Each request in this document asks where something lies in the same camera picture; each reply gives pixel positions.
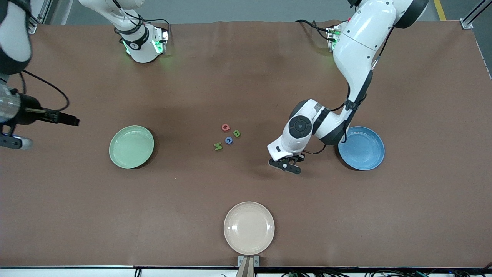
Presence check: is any brown table cover sheet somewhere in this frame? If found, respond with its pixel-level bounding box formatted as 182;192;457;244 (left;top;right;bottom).
0;20;492;268

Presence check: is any light green plate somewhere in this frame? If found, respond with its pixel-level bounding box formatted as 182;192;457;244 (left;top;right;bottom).
109;125;155;169

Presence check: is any beige plate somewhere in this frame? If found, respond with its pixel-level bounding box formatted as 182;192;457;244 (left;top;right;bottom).
223;201;276;256

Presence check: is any blue plate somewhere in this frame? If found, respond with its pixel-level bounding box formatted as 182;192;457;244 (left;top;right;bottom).
338;126;385;171

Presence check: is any aluminium camera mount beam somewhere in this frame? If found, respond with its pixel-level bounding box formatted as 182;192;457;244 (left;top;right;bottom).
235;257;256;277

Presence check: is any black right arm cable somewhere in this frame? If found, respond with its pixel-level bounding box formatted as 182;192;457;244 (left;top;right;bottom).
19;70;70;113

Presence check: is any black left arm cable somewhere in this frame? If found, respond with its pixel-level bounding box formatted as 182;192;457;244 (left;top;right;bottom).
306;54;392;155

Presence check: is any black arm base cable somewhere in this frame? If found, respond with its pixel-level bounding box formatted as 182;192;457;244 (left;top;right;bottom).
113;0;171;39
295;19;331;41

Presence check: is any aluminium frame strut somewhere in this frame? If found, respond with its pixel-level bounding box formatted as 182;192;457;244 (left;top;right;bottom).
460;0;492;30
29;0;52;33

